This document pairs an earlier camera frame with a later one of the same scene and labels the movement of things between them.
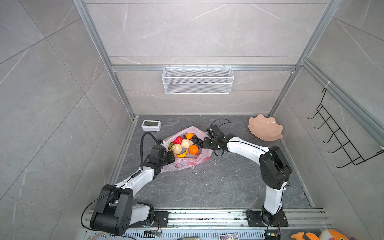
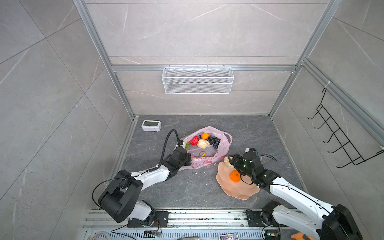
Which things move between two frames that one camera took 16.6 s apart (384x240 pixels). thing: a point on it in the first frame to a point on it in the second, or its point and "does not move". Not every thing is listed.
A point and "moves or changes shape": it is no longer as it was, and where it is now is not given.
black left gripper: [170, 154] to [188, 156]
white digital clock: [151, 125] does not move
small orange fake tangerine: [189, 135] to [205, 135]
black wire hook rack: [346, 144] does not move
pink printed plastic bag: [190, 161] moves or changes shape
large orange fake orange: [193, 149] to [235, 176]
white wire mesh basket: [197, 80] does not move
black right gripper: [206, 143] to [236, 160]
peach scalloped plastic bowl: [265, 128] to [243, 189]
